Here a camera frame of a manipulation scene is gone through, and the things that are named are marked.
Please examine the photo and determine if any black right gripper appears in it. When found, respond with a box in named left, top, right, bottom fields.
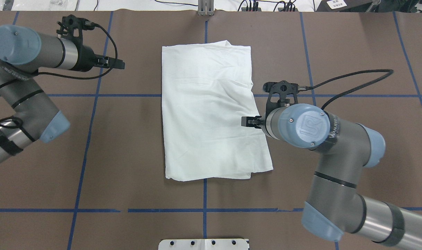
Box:
left=241, top=116, right=265, bottom=129

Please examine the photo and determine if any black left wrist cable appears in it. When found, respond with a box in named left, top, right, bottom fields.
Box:
left=0, top=23, right=118, bottom=129

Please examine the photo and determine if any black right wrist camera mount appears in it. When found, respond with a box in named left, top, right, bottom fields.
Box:
left=262, top=80, right=309, bottom=116

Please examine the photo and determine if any white long-sleeve printed shirt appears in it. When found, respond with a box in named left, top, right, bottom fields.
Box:
left=162, top=41, right=273, bottom=182

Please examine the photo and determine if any aluminium frame post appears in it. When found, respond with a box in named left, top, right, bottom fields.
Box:
left=198, top=0, right=215, bottom=16

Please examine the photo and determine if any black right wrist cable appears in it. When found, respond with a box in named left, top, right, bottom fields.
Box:
left=301, top=69, right=394, bottom=111

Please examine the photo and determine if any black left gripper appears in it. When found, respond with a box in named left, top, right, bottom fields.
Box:
left=80, top=45, right=125, bottom=72

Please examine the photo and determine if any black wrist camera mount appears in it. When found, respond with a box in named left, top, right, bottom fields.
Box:
left=262, top=80, right=309, bottom=116
left=56, top=15, right=96, bottom=45

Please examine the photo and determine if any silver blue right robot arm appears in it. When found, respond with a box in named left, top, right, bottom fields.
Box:
left=241, top=104, right=422, bottom=250

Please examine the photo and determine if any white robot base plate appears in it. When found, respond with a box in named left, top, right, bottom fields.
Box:
left=158, top=238, right=250, bottom=250

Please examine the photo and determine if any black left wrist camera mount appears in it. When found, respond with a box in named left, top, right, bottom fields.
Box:
left=56, top=15, right=96, bottom=45

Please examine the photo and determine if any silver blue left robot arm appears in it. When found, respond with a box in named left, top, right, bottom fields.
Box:
left=0, top=16, right=125, bottom=163

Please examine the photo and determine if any usb hub with orange ports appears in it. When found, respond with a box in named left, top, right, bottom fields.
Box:
left=273, top=0, right=298, bottom=12

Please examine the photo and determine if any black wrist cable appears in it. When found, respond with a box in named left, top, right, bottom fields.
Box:
left=301, top=69, right=394, bottom=111
left=0, top=23, right=118, bottom=129

